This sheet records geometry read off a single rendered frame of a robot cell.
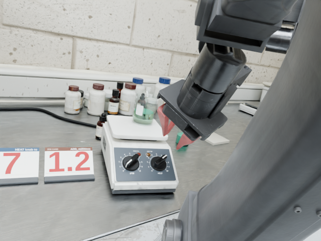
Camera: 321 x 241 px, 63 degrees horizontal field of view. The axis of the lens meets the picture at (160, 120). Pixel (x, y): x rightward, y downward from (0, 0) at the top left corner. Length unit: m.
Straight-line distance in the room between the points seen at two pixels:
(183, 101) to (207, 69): 0.07
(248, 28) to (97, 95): 0.63
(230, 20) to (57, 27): 0.76
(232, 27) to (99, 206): 0.34
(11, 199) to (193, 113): 0.32
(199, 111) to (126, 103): 0.56
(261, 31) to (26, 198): 0.42
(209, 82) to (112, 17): 0.75
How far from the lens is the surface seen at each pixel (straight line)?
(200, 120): 0.39
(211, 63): 0.33
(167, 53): 1.20
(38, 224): 0.44
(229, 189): 0.17
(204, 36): 0.32
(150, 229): 0.44
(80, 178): 0.53
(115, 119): 0.60
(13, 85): 0.94
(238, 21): 0.29
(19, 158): 0.55
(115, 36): 1.06
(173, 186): 0.52
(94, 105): 0.87
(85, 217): 0.45
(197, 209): 0.21
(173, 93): 0.41
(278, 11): 0.27
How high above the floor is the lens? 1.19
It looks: 18 degrees down
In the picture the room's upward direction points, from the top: 11 degrees clockwise
